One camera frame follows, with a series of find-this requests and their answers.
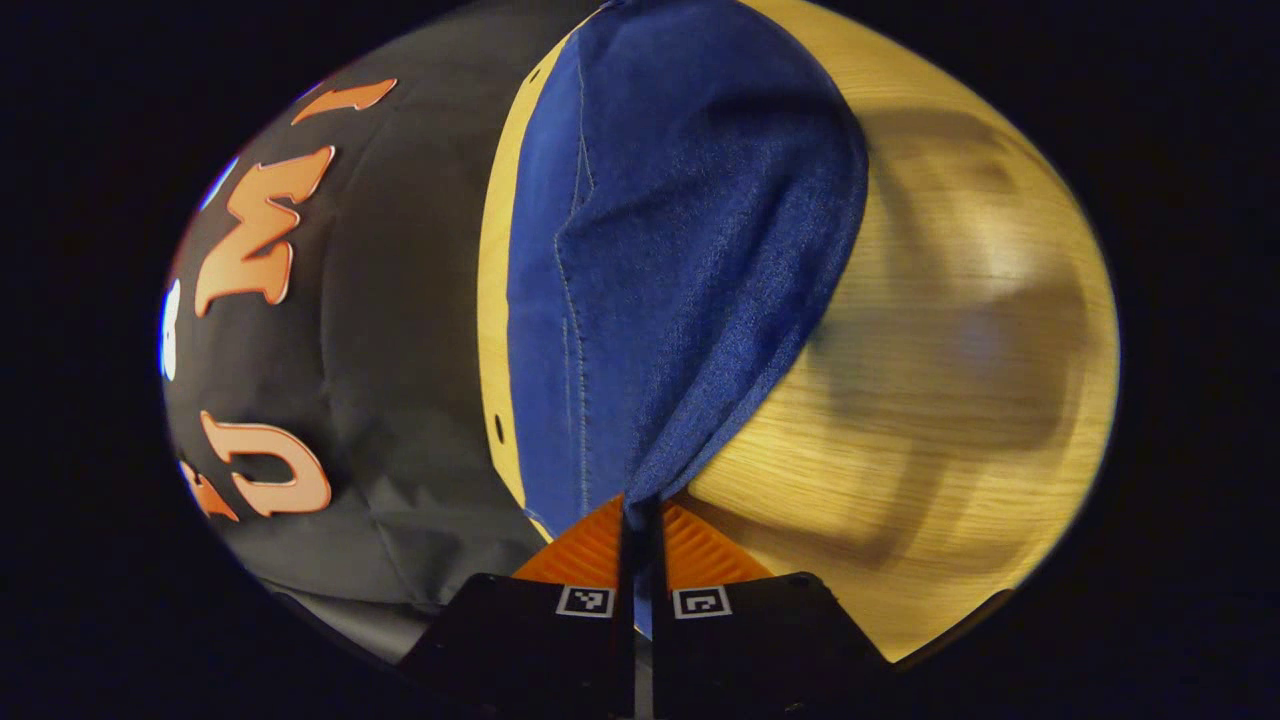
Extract black backdrop cloth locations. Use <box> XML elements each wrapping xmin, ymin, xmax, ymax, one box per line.
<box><xmin>160</xmin><ymin>0</ymin><xmax>601</xmax><ymax>641</ymax></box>

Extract blue denim jeans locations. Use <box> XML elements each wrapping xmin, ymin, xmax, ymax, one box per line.
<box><xmin>505</xmin><ymin>0</ymin><xmax>869</xmax><ymax>641</ymax></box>

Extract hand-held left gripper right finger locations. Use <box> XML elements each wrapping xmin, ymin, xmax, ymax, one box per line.
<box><xmin>645</xmin><ymin>497</ymin><xmax>893</xmax><ymax>720</ymax></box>

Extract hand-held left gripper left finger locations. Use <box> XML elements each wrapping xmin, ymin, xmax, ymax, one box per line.
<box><xmin>400</xmin><ymin>493</ymin><xmax>637</xmax><ymax>720</ymax></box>

